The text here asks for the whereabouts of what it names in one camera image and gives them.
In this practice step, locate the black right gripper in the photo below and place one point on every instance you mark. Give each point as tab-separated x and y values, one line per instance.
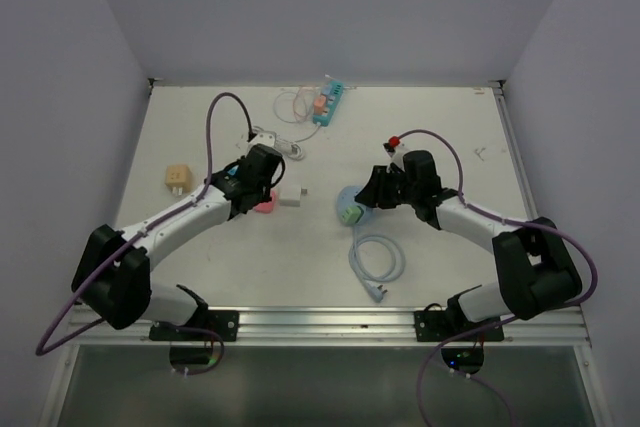
374	194

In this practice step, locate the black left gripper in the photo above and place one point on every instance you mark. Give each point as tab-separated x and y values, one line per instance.
267	191

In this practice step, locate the light blue round socket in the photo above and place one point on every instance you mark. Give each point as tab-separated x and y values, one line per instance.
346	197

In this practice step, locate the white cube charger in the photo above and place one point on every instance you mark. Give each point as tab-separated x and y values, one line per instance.
291	195

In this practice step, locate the green cube charger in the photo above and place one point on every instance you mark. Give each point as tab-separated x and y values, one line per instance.
351	215

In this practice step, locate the pink square plug adapter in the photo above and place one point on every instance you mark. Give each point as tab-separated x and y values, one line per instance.
267	206

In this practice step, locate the beige cube socket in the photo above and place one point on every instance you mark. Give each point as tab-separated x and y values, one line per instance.
178	179

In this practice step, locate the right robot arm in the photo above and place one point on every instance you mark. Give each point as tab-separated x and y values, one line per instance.
535	272

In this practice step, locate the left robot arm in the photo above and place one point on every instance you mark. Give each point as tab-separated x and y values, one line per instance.
114	276

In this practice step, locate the orange plug on strip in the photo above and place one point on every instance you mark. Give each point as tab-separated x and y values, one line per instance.
320	105

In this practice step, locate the teal power strip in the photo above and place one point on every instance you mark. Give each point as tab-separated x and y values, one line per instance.
333	90

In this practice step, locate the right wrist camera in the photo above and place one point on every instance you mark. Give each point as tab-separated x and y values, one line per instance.
396	150

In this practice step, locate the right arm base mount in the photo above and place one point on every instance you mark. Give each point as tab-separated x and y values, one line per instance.
437	326

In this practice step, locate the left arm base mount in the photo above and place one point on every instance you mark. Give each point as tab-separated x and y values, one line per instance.
224	323

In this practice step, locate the aluminium rail frame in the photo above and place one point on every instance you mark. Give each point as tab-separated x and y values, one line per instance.
314	345

